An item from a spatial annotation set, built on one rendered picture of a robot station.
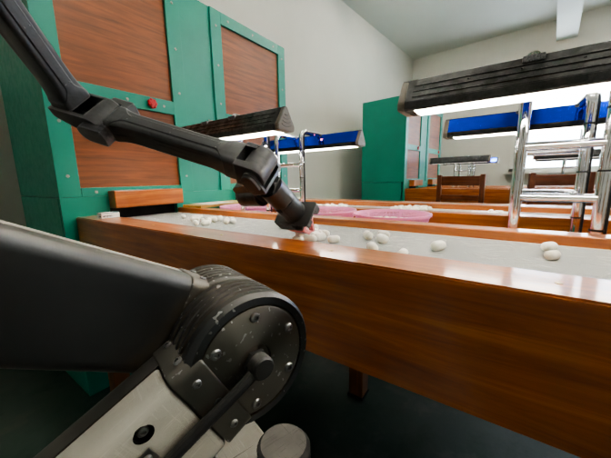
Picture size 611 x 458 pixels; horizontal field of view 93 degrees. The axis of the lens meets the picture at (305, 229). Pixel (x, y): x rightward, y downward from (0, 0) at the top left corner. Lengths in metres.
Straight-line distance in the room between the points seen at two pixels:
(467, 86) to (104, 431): 0.73
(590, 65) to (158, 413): 0.75
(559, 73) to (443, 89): 0.19
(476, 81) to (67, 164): 1.32
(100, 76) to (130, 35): 0.24
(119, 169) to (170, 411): 1.28
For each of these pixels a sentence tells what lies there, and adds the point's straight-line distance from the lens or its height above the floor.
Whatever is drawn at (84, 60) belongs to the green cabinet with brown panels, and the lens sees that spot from 1.52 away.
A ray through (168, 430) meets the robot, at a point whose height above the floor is 0.71.
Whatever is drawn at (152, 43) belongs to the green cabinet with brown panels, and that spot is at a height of 1.51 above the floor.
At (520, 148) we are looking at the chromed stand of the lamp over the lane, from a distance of 0.88.
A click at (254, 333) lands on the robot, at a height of 0.76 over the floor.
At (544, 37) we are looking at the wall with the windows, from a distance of 5.96.
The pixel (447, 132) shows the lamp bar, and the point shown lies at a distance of 1.27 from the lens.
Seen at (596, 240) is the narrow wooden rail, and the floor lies 0.76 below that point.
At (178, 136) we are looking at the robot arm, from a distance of 0.66.
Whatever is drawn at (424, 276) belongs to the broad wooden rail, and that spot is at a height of 0.76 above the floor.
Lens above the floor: 0.89
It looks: 10 degrees down
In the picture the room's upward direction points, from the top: 1 degrees counter-clockwise
